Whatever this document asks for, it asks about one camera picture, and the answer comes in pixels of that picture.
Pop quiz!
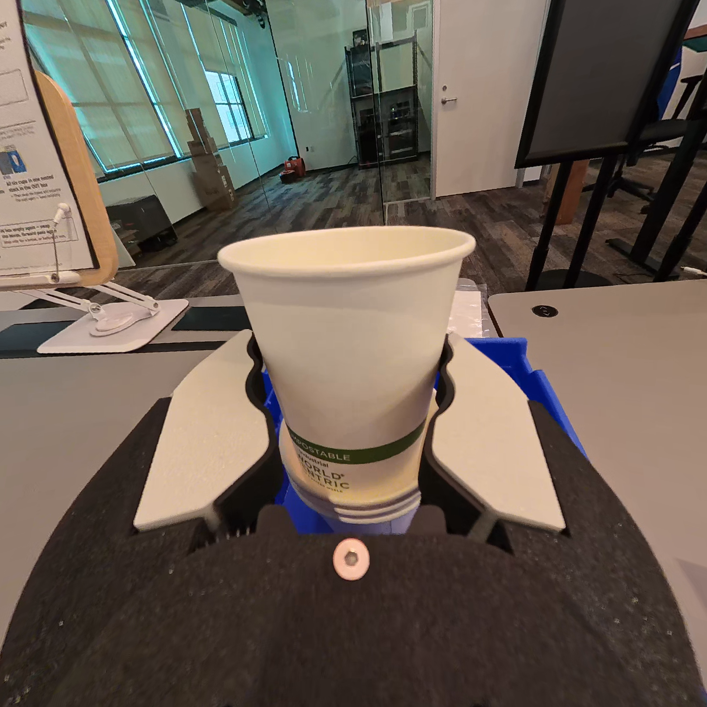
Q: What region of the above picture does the white door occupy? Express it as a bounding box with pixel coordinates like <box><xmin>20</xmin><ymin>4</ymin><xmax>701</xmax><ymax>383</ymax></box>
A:
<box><xmin>432</xmin><ymin>0</ymin><xmax>548</xmax><ymax>198</ymax></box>

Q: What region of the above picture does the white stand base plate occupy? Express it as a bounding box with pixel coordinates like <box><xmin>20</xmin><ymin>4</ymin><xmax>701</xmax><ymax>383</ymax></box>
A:
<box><xmin>38</xmin><ymin>298</ymin><xmax>190</xmax><ymax>354</ymax></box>

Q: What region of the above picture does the wooden document stand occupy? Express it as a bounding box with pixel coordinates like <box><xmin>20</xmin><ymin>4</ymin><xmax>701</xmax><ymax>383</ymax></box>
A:
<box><xmin>0</xmin><ymin>0</ymin><xmax>161</xmax><ymax>321</ymax></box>

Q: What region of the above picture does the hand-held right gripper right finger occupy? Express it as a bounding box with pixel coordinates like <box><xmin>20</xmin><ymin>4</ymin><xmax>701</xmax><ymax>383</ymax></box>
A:
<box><xmin>418</xmin><ymin>331</ymin><xmax>568</xmax><ymax>539</ymax></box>

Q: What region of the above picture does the large window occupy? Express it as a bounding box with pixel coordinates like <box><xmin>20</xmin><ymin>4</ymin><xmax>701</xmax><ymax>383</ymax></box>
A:
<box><xmin>22</xmin><ymin>0</ymin><xmax>271</xmax><ymax>177</ymax></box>

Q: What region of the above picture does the black framed panel stand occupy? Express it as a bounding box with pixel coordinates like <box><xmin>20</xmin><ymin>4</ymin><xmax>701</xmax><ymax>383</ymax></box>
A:
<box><xmin>608</xmin><ymin>105</ymin><xmax>707</xmax><ymax>282</ymax></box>

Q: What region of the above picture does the glass partition panel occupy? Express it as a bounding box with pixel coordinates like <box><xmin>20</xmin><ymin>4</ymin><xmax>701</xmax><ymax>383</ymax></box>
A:
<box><xmin>22</xmin><ymin>0</ymin><xmax>437</xmax><ymax>271</ymax></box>

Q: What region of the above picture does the paper sheet in plastic sleeve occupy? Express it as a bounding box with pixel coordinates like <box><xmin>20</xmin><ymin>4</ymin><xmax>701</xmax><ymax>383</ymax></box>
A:
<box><xmin>453</xmin><ymin>279</ymin><xmax>489</xmax><ymax>338</ymax></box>

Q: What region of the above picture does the printed instruction sheet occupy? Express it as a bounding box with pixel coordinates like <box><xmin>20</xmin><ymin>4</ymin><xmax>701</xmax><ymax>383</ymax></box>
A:
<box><xmin>0</xmin><ymin>0</ymin><xmax>100</xmax><ymax>277</ymax></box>

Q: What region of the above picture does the black metal shelf rack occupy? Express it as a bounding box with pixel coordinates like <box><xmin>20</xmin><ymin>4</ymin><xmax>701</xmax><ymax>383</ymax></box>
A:
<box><xmin>345</xmin><ymin>30</ymin><xmax>419</xmax><ymax>169</ymax></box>

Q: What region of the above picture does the black sign stand with pole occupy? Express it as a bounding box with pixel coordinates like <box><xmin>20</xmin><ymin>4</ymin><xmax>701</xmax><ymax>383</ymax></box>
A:
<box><xmin>515</xmin><ymin>0</ymin><xmax>702</xmax><ymax>291</ymax></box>

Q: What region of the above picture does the black equipment case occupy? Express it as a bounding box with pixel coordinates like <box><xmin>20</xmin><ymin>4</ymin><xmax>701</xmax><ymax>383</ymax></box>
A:
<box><xmin>106</xmin><ymin>194</ymin><xmax>179</xmax><ymax>255</ymax></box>

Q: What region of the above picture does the black office chair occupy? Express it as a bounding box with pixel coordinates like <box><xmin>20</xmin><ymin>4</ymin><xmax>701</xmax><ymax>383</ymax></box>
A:
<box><xmin>585</xmin><ymin>74</ymin><xmax>702</xmax><ymax>202</ymax></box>

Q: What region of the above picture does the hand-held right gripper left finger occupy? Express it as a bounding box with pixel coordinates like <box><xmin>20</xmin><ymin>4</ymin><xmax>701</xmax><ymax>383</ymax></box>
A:
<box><xmin>134</xmin><ymin>330</ymin><xmax>285</xmax><ymax>539</ymax></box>

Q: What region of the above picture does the blue plastic bin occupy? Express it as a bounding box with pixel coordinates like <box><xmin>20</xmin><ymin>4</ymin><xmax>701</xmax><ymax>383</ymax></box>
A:
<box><xmin>261</xmin><ymin>336</ymin><xmax>587</xmax><ymax>535</ymax></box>

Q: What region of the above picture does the blue striped jacket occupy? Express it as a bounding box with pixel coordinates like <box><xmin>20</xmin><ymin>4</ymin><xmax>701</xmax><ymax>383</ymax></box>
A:
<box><xmin>657</xmin><ymin>47</ymin><xmax>687</xmax><ymax>121</ymax></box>

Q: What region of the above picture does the wooden beam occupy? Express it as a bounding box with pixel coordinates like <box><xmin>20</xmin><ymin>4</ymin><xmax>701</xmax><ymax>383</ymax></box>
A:
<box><xmin>544</xmin><ymin>160</ymin><xmax>589</xmax><ymax>224</ymax></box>

